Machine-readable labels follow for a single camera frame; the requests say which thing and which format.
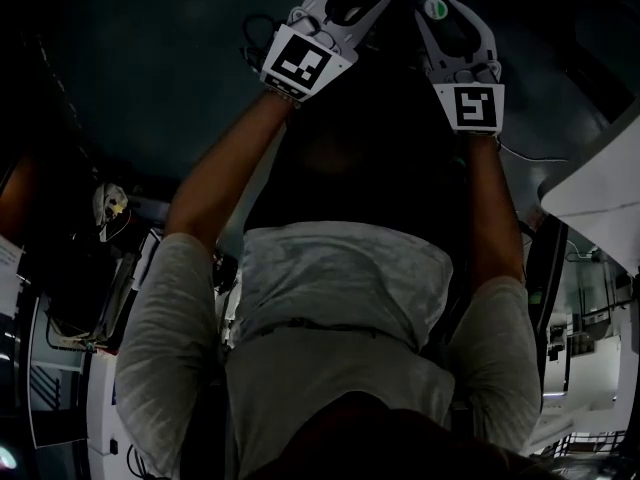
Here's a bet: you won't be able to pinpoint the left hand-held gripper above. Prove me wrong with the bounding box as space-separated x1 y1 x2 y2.
259 0 397 104

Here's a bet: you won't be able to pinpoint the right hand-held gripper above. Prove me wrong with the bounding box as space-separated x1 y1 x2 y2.
412 0 507 138

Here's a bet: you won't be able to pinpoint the dark bottle with green cap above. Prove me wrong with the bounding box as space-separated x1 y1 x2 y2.
416 0 482 58

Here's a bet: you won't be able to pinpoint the person's right forearm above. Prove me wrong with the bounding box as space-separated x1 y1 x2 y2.
463 132 527 289

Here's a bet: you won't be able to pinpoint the person's left forearm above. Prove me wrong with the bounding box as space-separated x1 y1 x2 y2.
163 89 294 254

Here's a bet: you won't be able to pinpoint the person's black trousers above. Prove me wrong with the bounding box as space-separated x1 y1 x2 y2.
243 0 472 231

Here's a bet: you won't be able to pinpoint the white table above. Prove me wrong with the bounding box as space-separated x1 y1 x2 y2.
540 111 640 275

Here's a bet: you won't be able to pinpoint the person's grey shirt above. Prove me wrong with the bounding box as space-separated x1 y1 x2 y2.
113 219 544 480

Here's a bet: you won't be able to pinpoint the crumpled white bag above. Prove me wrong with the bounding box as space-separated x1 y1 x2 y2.
91 181 132 243

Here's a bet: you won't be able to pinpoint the white paper sheet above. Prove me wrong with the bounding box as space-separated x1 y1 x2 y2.
0 233 25 320

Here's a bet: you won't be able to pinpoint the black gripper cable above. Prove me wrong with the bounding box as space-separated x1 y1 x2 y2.
241 12 282 73

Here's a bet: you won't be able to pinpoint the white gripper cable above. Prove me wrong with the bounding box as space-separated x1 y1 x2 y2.
497 137 570 165

